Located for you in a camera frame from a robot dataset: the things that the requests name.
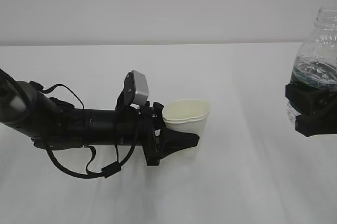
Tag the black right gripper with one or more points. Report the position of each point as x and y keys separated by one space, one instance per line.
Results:
x=317 y=108

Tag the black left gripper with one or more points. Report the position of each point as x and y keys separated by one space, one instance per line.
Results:
x=155 y=148

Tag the white paper cup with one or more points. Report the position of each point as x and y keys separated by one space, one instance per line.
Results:
x=187 y=116

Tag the clear green-label water bottle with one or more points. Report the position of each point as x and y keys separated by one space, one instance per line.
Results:
x=314 y=65

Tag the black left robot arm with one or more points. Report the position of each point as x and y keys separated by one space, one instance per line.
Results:
x=28 y=108

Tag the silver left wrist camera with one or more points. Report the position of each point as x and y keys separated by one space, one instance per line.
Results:
x=135 y=90

